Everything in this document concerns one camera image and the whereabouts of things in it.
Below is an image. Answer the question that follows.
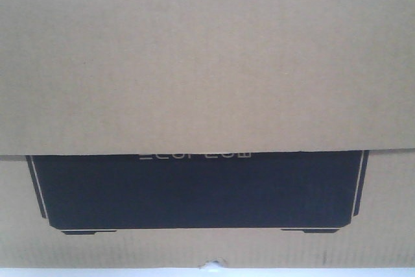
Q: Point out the brown cardboard box black print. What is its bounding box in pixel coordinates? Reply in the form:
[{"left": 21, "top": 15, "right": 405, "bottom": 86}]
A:
[{"left": 1, "top": 0, "right": 414, "bottom": 268}]

